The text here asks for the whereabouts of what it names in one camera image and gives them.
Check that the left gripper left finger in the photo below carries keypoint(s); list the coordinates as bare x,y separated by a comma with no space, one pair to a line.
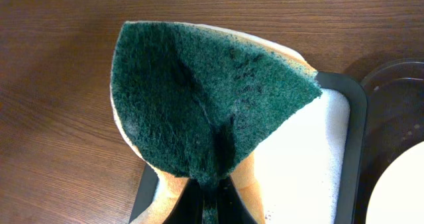
188,209

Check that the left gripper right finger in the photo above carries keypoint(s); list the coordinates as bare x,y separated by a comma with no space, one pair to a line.
231,208

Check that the green and yellow sponge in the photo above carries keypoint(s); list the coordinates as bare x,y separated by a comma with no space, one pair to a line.
194,101

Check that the white plate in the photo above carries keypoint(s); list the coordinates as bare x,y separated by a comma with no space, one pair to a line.
397,197

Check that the small dark soap tray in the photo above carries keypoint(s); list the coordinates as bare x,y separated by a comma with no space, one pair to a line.
309,167

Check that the large dark brown tray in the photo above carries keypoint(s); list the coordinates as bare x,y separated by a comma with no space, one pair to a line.
394,122

